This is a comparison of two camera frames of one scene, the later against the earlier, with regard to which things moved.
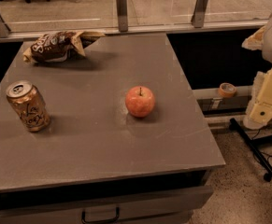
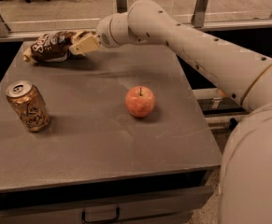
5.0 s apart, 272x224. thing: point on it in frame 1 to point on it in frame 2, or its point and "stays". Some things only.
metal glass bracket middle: x=121 y=9 stays
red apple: x=140 y=101 stays
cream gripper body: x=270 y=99 to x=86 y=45
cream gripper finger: x=250 y=122 to x=78 y=34
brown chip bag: x=58 y=47 stays
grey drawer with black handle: x=167 y=208 stays
